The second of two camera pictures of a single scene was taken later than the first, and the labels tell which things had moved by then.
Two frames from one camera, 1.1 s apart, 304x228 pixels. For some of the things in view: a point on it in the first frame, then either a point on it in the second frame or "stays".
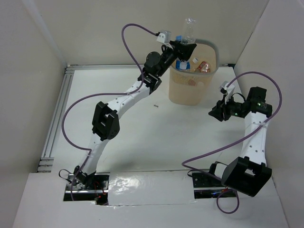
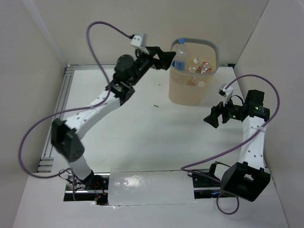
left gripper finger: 185,51 → 166,57
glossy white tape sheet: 151,187 stays
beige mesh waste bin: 191,87 stays
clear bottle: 189,36 → 192,68
